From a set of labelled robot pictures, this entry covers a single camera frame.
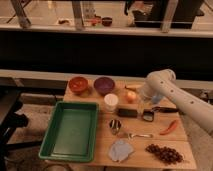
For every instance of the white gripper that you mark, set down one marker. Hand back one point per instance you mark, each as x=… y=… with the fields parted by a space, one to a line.
x=140 y=107

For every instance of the yellow red apple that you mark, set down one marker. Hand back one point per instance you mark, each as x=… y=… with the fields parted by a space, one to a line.
x=131 y=96

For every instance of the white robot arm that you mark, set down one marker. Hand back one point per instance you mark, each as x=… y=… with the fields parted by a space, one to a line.
x=162 y=82

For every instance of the blue plastic bottle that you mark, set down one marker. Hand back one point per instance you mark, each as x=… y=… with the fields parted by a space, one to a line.
x=156 y=98

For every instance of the yellow banana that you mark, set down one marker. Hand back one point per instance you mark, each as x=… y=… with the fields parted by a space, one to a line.
x=133 y=87

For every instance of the black rectangular block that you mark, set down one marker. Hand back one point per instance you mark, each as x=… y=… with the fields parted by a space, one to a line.
x=130 y=113

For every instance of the white paper cup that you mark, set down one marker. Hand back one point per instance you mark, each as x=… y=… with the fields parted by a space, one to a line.
x=111 y=102

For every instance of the wooden table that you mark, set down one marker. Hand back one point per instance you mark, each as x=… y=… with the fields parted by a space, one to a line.
x=140 y=158

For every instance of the metal cup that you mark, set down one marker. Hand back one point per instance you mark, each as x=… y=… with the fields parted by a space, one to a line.
x=115 y=126

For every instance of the metal spoon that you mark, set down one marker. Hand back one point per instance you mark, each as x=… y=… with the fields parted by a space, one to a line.
x=131 y=135

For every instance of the red chili pepper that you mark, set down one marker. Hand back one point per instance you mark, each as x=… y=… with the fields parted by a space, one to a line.
x=173 y=125

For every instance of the purple bowl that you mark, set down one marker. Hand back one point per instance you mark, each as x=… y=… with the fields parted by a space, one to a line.
x=104 y=85

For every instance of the light blue cloth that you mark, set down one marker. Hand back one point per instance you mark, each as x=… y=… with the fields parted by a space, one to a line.
x=120 y=150

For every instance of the bunch of dark grapes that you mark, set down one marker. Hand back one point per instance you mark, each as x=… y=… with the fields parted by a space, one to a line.
x=165 y=154

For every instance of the orange bowl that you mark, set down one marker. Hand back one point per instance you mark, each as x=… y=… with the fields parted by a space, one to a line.
x=78 y=85

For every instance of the green plastic tray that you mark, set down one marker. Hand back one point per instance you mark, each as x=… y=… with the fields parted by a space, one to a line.
x=71 y=132

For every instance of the dark bowl in background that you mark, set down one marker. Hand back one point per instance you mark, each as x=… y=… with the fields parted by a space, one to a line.
x=107 y=21

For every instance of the black handled tool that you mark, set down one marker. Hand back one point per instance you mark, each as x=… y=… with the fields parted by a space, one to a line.
x=164 y=109

